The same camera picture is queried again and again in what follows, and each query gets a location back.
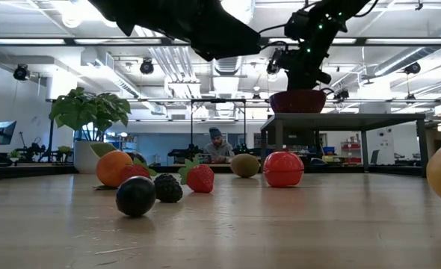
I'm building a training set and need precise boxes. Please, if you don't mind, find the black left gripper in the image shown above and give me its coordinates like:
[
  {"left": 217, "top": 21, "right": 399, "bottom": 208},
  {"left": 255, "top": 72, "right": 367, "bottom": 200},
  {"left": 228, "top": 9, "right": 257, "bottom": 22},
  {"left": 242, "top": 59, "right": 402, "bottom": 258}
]
[{"left": 134, "top": 0, "right": 262, "bottom": 63}]

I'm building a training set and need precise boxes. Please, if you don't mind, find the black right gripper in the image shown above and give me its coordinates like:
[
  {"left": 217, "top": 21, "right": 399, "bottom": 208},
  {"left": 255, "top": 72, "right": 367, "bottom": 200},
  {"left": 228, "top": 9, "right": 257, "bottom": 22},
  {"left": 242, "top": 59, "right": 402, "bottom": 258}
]
[{"left": 287, "top": 44, "right": 333, "bottom": 91}]

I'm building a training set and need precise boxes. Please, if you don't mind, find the red tomato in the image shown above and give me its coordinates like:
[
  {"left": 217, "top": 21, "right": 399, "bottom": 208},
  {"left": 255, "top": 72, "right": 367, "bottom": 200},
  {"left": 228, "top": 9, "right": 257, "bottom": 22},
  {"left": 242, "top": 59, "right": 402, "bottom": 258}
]
[{"left": 262, "top": 150, "right": 305, "bottom": 188}]

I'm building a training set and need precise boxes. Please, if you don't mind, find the brown-green kiwi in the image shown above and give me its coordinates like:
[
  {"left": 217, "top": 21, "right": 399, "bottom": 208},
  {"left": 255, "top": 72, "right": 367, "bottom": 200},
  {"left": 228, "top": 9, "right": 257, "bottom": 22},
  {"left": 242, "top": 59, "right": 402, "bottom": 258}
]
[{"left": 230, "top": 152, "right": 262, "bottom": 179}]

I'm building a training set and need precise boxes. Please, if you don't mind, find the large red strawberry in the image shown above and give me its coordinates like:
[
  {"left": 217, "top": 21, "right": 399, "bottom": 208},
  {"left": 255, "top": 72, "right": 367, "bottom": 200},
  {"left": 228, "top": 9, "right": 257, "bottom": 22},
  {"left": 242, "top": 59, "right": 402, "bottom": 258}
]
[{"left": 177, "top": 156, "right": 215, "bottom": 194}]

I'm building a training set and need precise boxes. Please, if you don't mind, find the black blackberry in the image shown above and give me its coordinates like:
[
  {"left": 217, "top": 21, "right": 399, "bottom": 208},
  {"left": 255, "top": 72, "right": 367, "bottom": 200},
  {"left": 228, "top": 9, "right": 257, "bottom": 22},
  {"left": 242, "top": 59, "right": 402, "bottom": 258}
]
[{"left": 153, "top": 173, "right": 184, "bottom": 204}]

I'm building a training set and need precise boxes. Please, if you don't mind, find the small red strawberry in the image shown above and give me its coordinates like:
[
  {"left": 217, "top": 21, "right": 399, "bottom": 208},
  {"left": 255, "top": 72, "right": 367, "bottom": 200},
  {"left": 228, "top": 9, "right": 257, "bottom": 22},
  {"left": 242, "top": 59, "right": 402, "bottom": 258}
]
[{"left": 120, "top": 157, "right": 158, "bottom": 184}]

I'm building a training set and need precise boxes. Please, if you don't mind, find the orange fruit with leaf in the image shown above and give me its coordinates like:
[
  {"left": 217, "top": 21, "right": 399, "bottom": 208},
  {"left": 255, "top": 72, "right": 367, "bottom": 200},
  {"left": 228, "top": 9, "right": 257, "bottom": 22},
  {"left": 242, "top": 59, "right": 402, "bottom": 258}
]
[{"left": 89, "top": 141, "right": 135, "bottom": 191}]

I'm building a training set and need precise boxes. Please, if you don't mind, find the smooth black plum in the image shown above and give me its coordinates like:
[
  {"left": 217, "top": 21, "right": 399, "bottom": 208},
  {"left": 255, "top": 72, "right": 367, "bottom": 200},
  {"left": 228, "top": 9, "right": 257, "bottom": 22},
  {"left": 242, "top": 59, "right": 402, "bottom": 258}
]
[{"left": 115, "top": 175, "right": 157, "bottom": 218}]

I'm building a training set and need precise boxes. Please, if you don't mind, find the magenta plastic colander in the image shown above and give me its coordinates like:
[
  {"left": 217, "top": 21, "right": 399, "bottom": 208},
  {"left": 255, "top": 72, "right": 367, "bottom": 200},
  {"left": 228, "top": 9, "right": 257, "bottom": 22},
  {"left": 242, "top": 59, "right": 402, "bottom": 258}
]
[{"left": 268, "top": 87, "right": 336, "bottom": 114}]

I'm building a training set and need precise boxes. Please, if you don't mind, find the black ceiling spotlight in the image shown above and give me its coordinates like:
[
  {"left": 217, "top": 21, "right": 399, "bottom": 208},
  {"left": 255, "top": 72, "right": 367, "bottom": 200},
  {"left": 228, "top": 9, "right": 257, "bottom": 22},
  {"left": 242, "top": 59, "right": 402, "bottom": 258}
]
[
  {"left": 404, "top": 61, "right": 422, "bottom": 75},
  {"left": 265, "top": 48, "right": 286, "bottom": 75},
  {"left": 13, "top": 64, "right": 30, "bottom": 81},
  {"left": 332, "top": 87, "right": 351, "bottom": 102},
  {"left": 139, "top": 58, "right": 155, "bottom": 75}
]

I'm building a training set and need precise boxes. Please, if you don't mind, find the grey perforated metal shelf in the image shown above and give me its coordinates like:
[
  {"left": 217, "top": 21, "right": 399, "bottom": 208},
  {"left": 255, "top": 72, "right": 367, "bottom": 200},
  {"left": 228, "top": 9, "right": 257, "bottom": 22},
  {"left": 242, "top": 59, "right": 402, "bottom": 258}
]
[{"left": 259, "top": 112, "right": 429, "bottom": 179}]

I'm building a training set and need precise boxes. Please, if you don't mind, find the red storage bin shelf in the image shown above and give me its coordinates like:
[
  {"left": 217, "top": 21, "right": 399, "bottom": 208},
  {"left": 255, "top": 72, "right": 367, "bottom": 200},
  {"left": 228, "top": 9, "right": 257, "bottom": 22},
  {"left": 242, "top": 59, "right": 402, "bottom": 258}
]
[{"left": 340, "top": 140, "right": 362, "bottom": 164}]

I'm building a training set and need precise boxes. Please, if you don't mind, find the person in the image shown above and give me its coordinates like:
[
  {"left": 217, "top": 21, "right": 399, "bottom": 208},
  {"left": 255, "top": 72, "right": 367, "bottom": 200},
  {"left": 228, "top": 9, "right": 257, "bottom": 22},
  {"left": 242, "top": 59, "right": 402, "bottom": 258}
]
[{"left": 203, "top": 126, "right": 236, "bottom": 164}]

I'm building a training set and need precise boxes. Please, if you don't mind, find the green plant in white pot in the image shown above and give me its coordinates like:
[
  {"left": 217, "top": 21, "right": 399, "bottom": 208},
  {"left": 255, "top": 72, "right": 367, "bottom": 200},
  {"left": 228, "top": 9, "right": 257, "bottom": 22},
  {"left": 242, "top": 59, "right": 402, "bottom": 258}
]
[{"left": 49, "top": 86, "right": 132, "bottom": 175}]

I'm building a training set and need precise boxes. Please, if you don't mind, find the black overhead light beam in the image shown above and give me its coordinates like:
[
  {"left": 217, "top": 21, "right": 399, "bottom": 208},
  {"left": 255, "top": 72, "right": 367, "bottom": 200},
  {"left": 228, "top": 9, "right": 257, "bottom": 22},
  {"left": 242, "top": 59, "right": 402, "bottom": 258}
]
[{"left": 0, "top": 36, "right": 441, "bottom": 48}]

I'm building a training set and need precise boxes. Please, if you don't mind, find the small background potted plant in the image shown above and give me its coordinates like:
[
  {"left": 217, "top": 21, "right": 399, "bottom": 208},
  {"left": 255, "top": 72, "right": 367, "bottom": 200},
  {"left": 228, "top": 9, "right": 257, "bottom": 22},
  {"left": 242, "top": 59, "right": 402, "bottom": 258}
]
[{"left": 57, "top": 145, "right": 73, "bottom": 164}]

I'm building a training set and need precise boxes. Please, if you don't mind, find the background tilted monitor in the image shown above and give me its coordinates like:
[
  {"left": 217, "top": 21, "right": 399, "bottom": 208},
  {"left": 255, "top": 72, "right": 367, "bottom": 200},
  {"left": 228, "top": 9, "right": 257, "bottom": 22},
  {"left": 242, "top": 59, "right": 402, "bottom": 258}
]
[{"left": 0, "top": 120, "right": 18, "bottom": 146}]

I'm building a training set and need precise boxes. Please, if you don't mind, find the silver ceiling air duct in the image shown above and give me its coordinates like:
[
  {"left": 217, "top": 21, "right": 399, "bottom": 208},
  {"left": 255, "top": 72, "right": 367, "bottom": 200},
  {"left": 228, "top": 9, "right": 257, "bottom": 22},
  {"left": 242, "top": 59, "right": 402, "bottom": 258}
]
[{"left": 212, "top": 0, "right": 257, "bottom": 75}]

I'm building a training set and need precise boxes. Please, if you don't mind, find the black table edge rail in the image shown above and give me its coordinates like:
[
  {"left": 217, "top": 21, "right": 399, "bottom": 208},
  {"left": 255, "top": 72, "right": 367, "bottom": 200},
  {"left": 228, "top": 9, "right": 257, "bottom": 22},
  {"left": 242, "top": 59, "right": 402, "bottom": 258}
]
[{"left": 145, "top": 164, "right": 427, "bottom": 177}]

